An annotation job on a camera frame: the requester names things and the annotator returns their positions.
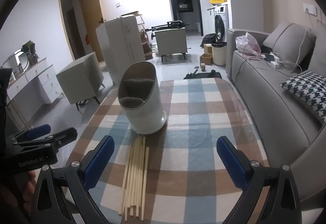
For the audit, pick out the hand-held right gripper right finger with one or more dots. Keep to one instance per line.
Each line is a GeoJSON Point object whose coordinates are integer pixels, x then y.
{"type": "Point", "coordinates": [231, 160]}

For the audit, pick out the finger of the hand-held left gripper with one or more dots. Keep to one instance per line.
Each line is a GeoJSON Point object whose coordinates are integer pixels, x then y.
{"type": "Point", "coordinates": [63, 137]}
{"type": "Point", "coordinates": [38, 131]}

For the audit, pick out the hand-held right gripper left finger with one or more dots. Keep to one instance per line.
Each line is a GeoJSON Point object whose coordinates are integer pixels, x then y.
{"type": "Point", "coordinates": [99, 160]}

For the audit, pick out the bundle of wooden chopsticks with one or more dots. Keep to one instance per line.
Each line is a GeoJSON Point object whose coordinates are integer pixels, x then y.
{"type": "Point", "coordinates": [135, 175]}

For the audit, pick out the white utensil holder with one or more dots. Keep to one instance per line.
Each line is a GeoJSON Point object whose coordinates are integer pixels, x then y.
{"type": "Point", "coordinates": [145, 112]}

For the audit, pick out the person's left hand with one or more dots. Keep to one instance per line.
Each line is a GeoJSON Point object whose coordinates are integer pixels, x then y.
{"type": "Point", "coordinates": [29, 184]}

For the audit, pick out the plaid tablecloth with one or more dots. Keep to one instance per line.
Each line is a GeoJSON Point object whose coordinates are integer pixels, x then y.
{"type": "Point", "coordinates": [193, 124]}

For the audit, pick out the white desk with drawers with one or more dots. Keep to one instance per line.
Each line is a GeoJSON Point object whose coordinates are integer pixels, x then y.
{"type": "Point", "coordinates": [43, 79]}

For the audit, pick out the beige cube side chair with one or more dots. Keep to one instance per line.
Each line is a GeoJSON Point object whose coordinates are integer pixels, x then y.
{"type": "Point", "coordinates": [76, 79]}

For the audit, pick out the grey sofa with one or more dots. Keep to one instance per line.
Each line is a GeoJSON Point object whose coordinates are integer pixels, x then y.
{"type": "Point", "coordinates": [267, 102]}

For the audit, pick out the dark green object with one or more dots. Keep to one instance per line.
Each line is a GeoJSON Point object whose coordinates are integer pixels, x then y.
{"type": "Point", "coordinates": [30, 52]}

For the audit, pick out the brown tape roll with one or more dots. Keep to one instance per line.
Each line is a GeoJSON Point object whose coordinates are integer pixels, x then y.
{"type": "Point", "coordinates": [203, 67]}

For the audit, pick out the red door sign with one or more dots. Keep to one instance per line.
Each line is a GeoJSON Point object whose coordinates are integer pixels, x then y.
{"type": "Point", "coordinates": [87, 38]}

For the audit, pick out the houndstooth pillow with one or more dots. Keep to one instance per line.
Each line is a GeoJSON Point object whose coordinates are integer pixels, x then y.
{"type": "Point", "coordinates": [308, 91]}

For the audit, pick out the cardboard box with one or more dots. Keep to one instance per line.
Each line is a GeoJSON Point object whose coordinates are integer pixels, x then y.
{"type": "Point", "coordinates": [208, 49]}
{"type": "Point", "coordinates": [205, 59]}

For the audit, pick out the white power strip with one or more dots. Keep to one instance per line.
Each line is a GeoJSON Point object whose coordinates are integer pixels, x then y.
{"type": "Point", "coordinates": [274, 63]}

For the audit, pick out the beige trash can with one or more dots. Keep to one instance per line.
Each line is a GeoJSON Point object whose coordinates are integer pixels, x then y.
{"type": "Point", "coordinates": [218, 55]}

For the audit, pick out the wooden door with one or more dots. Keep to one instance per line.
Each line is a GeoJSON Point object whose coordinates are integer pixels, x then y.
{"type": "Point", "coordinates": [91, 23]}

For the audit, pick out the pink white plastic bag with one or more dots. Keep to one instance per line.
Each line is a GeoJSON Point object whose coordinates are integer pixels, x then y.
{"type": "Point", "coordinates": [245, 43]}

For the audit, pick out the black trash bag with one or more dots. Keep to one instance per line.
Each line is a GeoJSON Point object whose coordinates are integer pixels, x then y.
{"type": "Point", "coordinates": [208, 38]}

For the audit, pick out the grey sofa cushion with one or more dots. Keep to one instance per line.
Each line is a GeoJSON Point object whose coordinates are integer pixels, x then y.
{"type": "Point", "coordinates": [287, 43]}
{"type": "Point", "coordinates": [318, 56]}

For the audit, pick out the beige armchair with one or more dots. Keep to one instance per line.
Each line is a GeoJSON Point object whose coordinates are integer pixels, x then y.
{"type": "Point", "coordinates": [169, 41]}

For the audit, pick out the white washing machine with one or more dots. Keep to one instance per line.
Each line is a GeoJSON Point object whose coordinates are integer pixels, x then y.
{"type": "Point", "coordinates": [220, 25]}

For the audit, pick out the black tripod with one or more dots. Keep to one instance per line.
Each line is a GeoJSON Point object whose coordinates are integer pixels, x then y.
{"type": "Point", "coordinates": [168, 24]}

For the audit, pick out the yellow crate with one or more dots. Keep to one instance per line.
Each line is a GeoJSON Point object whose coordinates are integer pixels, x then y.
{"type": "Point", "coordinates": [217, 0]}

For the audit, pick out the white wall socket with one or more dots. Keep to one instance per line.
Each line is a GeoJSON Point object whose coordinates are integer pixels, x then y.
{"type": "Point", "coordinates": [310, 9]}

